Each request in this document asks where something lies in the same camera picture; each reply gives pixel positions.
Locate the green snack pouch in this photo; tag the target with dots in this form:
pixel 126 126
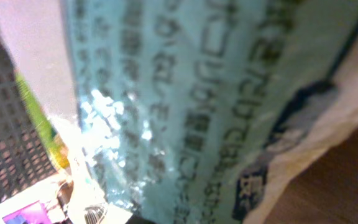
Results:
pixel 51 140

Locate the grey plastic mesh basket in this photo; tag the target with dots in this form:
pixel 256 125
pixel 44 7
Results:
pixel 23 158

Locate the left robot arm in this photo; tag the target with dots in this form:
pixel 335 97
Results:
pixel 44 191

